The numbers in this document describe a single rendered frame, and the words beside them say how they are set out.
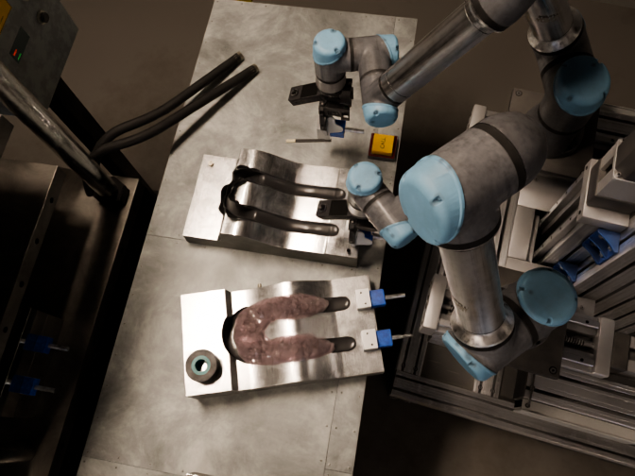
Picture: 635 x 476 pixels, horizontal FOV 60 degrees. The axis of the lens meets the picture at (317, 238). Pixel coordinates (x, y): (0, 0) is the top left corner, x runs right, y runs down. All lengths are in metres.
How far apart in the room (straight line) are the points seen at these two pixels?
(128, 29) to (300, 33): 1.46
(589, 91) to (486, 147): 0.60
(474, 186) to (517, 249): 0.74
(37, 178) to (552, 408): 1.40
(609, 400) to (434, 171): 0.86
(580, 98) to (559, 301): 0.46
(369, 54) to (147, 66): 1.92
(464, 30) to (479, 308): 0.49
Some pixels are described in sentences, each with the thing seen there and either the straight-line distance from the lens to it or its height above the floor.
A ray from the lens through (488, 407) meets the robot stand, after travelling 2.14.
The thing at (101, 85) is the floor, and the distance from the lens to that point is 3.10.
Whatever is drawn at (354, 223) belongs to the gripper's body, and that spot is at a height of 1.04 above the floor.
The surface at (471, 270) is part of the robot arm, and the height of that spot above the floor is 1.47.
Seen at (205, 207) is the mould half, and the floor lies 0.86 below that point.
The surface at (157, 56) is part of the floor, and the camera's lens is 3.09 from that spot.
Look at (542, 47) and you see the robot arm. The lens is 1.41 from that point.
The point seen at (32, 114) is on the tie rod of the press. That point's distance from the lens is 1.41.
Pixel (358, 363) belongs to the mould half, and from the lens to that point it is 1.47.
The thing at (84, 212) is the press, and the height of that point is 0.78.
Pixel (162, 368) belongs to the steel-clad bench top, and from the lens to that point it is 1.60.
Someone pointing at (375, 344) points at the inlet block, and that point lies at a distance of 1.45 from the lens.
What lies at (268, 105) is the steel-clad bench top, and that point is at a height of 0.80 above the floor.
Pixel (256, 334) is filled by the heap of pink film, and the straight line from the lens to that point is 1.45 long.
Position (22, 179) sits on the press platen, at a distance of 1.65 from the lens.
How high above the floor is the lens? 2.31
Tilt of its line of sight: 70 degrees down
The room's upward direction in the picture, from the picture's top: 10 degrees counter-clockwise
